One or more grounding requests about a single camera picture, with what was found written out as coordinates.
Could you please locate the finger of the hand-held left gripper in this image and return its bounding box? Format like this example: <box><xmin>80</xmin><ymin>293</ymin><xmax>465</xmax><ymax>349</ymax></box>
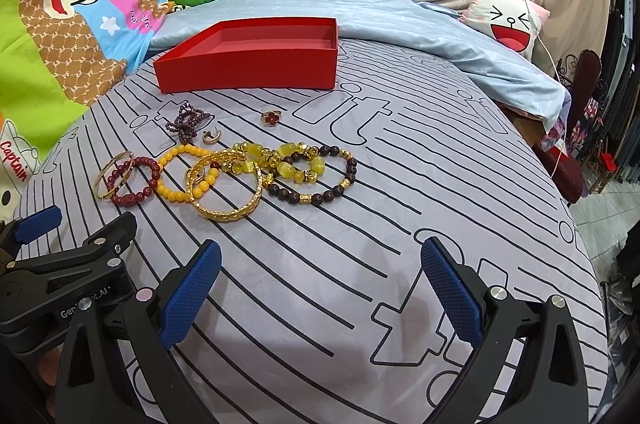
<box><xmin>0</xmin><ymin>206</ymin><xmax>64</xmax><ymax>255</ymax></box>
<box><xmin>14</xmin><ymin>211</ymin><xmax>139</xmax><ymax>296</ymax></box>

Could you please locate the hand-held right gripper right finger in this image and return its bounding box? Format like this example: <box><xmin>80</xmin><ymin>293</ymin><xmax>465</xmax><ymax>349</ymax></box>
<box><xmin>419</xmin><ymin>237</ymin><xmax>594</xmax><ymax>424</ymax></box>

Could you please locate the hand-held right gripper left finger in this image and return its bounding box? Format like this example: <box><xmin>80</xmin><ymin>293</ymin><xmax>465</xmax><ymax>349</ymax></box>
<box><xmin>56</xmin><ymin>239</ymin><xmax>223</xmax><ymax>424</ymax></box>

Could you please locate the thin gold bangle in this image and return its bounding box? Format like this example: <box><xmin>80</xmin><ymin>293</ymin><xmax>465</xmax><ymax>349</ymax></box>
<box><xmin>94</xmin><ymin>149</ymin><xmax>135</xmax><ymax>200</ymax></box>

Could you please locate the yellow bead bracelet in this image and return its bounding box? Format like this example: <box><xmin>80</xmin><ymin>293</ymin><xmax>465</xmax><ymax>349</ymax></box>
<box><xmin>155</xmin><ymin>143</ymin><xmax>221</xmax><ymax>203</ymax></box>

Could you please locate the wide gold cuff bangle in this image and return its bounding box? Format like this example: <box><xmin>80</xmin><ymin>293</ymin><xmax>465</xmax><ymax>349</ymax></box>
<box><xmin>186</xmin><ymin>148</ymin><xmax>264</xmax><ymax>220</ymax></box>

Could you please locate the purple bead bracelet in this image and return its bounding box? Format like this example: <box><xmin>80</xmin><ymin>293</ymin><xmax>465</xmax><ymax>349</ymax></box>
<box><xmin>165</xmin><ymin>102</ymin><xmax>209</xmax><ymax>143</ymax></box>

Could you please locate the dark brown bead bracelet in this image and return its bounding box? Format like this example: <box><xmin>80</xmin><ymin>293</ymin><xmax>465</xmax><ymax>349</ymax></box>
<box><xmin>267</xmin><ymin>145</ymin><xmax>359</xmax><ymax>206</ymax></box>

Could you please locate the yellow stone gold charm bracelet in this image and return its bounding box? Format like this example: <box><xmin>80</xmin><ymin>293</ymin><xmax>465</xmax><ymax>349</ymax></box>
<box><xmin>232</xmin><ymin>141</ymin><xmax>327</xmax><ymax>186</ymax></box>

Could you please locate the red cardboard box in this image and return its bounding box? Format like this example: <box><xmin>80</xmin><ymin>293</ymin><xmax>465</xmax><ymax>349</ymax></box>
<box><xmin>153</xmin><ymin>17</ymin><xmax>339</xmax><ymax>94</ymax></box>

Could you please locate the white printed cushion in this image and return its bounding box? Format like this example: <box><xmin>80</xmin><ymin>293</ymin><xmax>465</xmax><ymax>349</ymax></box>
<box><xmin>0</xmin><ymin>118</ymin><xmax>42</xmax><ymax>217</ymax></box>

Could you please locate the colourful cartoon monkey blanket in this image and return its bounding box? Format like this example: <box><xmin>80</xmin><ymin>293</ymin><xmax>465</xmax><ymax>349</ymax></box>
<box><xmin>0</xmin><ymin>0</ymin><xmax>182</xmax><ymax>165</ymax></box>

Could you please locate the dark red metal chair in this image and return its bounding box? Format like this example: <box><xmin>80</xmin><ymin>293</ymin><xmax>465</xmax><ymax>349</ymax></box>
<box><xmin>531</xmin><ymin>48</ymin><xmax>604</xmax><ymax>206</ymax></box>

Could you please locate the light blue blanket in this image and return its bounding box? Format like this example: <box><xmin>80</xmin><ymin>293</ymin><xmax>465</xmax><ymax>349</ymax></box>
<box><xmin>148</xmin><ymin>0</ymin><xmax>570</xmax><ymax>132</ymax></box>

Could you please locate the pink rabbit face cushion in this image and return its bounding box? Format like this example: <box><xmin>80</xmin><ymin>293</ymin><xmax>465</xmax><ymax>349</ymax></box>
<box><xmin>459</xmin><ymin>0</ymin><xmax>551</xmax><ymax>54</ymax></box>

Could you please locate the hanging clothes rack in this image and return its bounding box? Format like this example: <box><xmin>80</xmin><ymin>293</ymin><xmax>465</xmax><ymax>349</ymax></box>
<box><xmin>602</xmin><ymin>0</ymin><xmax>640</xmax><ymax>195</ymax></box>

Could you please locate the dark red bead bracelet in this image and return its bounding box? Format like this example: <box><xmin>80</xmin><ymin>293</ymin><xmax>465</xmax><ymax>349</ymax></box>
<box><xmin>107</xmin><ymin>156</ymin><xmax>161</xmax><ymax>206</ymax></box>

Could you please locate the white cable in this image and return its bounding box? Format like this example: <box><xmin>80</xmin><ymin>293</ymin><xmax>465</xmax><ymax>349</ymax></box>
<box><xmin>492</xmin><ymin>0</ymin><xmax>567</xmax><ymax>177</ymax></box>

